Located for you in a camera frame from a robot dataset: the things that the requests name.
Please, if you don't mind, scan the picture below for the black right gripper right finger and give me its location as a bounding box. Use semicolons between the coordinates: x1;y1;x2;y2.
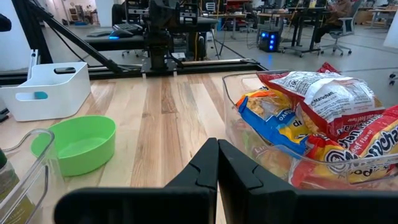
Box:
217;139;398;224

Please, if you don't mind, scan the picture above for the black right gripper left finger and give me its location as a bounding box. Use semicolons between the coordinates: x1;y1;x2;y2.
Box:
53;138;220;224

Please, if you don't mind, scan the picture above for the blue noodle packet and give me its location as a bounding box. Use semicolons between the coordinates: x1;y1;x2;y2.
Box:
236;90;312;156

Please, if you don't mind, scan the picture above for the pile of snack packets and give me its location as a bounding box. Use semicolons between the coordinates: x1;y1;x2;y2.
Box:
289;105;398;189

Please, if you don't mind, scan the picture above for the short clear plastic bin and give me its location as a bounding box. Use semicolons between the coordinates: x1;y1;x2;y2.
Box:
222;70;398;190

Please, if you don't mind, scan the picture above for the green plastic bowl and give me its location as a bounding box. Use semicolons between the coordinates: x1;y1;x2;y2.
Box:
30;114;117;177

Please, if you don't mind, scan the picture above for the long clear plastic bin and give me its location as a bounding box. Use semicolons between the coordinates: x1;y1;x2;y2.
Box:
0;129;68;224

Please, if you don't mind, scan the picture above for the white plastic bin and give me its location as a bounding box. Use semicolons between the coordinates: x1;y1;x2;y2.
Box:
0;61;92;122

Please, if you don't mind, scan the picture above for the black computer tower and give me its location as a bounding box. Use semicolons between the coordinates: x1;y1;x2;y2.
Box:
258;29;280;53

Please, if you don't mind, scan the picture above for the black operator desk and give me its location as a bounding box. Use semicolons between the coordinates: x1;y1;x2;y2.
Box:
83;17;218;52

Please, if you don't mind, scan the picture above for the black wheeled desk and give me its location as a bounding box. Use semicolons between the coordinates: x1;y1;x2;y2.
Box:
281;6;330;58

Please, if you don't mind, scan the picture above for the glowing computer mouse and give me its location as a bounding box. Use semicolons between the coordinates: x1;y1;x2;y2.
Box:
108;29;134;40

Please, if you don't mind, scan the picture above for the black keyboard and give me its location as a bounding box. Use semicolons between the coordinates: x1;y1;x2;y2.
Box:
112;23;144;32

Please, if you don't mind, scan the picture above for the wooden top desk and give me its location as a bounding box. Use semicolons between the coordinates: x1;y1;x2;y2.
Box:
256;11;295;32

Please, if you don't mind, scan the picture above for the light grey office chair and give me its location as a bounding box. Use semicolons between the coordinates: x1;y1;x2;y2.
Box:
320;0;364;57

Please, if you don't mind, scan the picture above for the person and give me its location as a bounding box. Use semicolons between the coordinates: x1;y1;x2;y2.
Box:
313;0;354;44

